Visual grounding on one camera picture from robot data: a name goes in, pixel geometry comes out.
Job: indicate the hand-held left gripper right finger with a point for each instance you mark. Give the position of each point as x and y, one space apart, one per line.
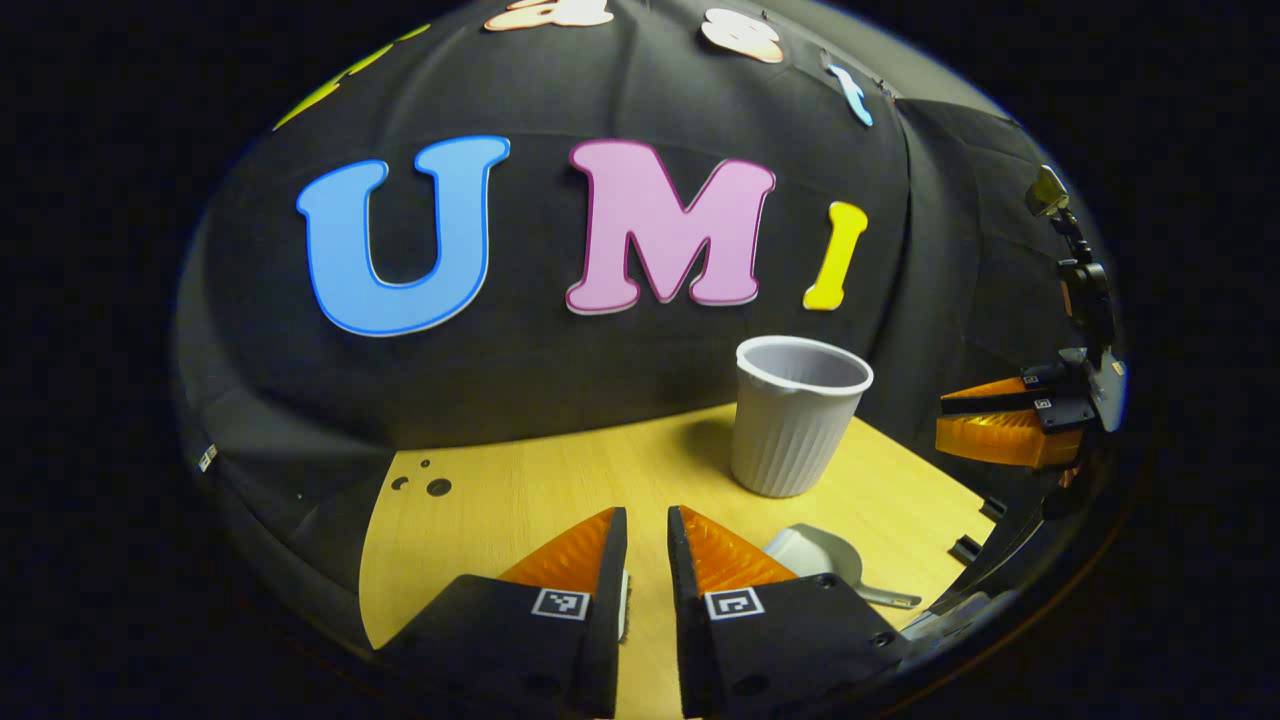
690 620

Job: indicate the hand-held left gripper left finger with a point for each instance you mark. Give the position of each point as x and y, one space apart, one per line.
600 620

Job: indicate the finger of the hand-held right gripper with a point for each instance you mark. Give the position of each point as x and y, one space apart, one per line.
1000 440
990 404

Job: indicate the grey plastic dustpan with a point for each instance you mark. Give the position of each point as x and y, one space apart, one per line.
815 550

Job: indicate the white ribbed garbage bin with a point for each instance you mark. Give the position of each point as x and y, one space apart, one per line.
790 440

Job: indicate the wooden desktop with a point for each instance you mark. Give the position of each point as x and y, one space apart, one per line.
520 500

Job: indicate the silver metal clip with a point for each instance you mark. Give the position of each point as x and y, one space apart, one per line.
207 458

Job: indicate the small black bracket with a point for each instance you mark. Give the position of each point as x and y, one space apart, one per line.
992 508
966 548

